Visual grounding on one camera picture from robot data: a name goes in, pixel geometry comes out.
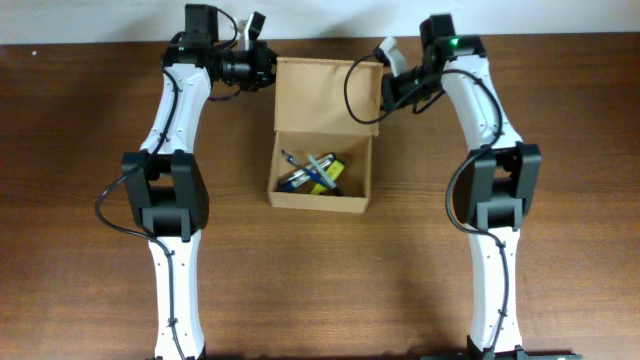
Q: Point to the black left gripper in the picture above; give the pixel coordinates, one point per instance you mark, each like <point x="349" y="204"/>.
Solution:
<point x="264" y="69"/>

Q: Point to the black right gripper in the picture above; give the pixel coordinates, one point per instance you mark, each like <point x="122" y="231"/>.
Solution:
<point x="391" y="98"/>

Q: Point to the brown cardboard box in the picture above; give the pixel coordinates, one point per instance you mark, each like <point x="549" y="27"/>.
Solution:
<point x="316" y="101"/>

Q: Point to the blue ballpoint pen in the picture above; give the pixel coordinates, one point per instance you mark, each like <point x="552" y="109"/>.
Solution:
<point x="313" y="175"/>

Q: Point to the blue whiteboard marker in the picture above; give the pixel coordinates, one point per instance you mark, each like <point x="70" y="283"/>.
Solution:
<point x="297" y="178"/>

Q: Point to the yellow highlighter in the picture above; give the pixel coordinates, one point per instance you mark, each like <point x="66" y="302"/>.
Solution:
<point x="333" y="171"/>

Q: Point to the silver black marker pen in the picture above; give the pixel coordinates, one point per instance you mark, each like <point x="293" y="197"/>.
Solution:
<point x="320" y="170"/>

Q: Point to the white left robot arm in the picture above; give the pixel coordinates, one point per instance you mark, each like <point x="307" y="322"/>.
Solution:
<point x="165" y="189"/>

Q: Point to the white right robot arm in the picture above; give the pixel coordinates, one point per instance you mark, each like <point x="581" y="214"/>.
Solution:
<point x="491" y="191"/>

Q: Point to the black aluminium rail base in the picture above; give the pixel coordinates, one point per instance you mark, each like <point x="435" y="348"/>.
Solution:
<point x="515" y="355"/>

